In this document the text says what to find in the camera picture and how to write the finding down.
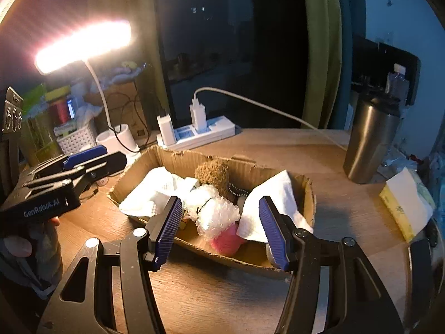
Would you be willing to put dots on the green white carton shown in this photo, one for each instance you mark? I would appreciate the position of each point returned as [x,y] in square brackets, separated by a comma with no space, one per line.
[66,129]

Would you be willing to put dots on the steel tumbler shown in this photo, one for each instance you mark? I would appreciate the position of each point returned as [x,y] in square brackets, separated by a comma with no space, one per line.
[370,139]

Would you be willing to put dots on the white power strip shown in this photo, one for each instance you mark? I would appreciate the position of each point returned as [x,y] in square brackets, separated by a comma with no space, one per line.
[215,130]

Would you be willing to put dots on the green printed bag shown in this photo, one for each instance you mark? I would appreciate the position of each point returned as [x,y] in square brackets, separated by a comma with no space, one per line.
[38,128]

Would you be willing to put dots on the slim white charger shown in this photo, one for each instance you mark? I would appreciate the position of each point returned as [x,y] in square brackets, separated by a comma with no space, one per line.
[198,116]

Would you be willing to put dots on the bubble wrap bundle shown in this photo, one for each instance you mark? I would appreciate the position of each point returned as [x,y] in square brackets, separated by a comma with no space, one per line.
[215,212]

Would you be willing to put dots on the crumpled plastic bag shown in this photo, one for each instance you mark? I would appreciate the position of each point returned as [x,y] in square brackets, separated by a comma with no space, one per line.
[87,108]

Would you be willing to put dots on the yellow tissue pack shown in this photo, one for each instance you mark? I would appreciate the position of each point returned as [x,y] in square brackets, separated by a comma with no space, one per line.
[406,205]

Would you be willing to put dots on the brown plush toy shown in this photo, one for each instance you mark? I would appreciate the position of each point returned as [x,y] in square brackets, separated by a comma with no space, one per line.
[213,174]

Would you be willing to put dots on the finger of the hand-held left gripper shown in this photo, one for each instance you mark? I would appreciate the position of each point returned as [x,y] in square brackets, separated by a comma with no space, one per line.
[107,165]
[85,156]

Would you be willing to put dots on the white desk lamp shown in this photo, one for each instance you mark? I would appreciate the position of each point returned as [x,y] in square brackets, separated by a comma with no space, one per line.
[83,45]

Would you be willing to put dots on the white woven basket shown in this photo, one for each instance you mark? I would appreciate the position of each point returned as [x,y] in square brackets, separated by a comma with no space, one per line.
[78,141]

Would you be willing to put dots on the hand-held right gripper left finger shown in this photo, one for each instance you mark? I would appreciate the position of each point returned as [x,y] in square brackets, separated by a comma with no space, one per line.
[167,233]

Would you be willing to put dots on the pink soft toy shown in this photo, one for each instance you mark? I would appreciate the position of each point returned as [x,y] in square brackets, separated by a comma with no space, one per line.
[227,241]

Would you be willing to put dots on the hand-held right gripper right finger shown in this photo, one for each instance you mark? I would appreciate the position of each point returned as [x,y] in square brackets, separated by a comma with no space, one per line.
[274,233]

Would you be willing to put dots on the torn cardboard box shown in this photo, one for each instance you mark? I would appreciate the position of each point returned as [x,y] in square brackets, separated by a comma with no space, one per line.
[243,261]

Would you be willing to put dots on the white crumpled cloth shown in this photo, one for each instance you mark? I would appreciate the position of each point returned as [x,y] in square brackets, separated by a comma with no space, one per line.
[121,71]

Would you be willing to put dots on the wide white charger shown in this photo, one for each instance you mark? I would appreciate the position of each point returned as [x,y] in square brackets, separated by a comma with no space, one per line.
[165,128]

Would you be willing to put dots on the red jar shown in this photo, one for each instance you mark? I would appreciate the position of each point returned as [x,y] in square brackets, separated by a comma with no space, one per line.
[61,109]

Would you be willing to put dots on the brown cardboard carton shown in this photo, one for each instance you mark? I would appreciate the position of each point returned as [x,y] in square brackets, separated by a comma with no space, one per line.
[120,111]

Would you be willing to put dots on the clear water bottle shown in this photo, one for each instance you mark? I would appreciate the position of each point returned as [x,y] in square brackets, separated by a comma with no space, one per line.
[396,81]

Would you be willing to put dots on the white paper towel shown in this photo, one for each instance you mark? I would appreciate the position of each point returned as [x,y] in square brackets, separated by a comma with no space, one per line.
[278,195]
[149,191]

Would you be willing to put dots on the black television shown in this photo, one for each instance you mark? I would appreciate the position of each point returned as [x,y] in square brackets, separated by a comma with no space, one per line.
[379,66]

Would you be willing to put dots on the green curtain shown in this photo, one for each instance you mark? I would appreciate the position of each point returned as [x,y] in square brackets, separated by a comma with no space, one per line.
[323,41]

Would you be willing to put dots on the person's left hand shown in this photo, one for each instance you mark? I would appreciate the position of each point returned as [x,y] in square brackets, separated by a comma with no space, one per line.
[16,246]

